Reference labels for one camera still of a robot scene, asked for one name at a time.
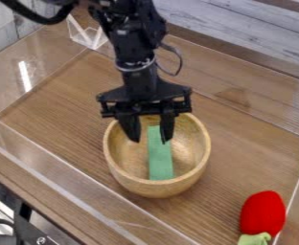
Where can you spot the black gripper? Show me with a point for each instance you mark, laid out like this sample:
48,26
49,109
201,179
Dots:
145,94

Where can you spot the green rectangular block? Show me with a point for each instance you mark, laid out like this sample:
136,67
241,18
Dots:
159,156

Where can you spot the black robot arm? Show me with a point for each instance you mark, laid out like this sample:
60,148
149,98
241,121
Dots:
134,30

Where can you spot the brown wooden bowl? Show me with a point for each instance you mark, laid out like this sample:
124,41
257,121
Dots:
126,157

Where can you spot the red plush strawberry toy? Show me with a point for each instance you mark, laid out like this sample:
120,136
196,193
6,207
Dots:
262,218

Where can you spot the black metal table leg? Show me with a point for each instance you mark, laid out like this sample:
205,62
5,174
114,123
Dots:
27,234

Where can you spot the clear acrylic corner bracket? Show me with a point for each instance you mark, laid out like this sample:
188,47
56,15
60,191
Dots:
88,37

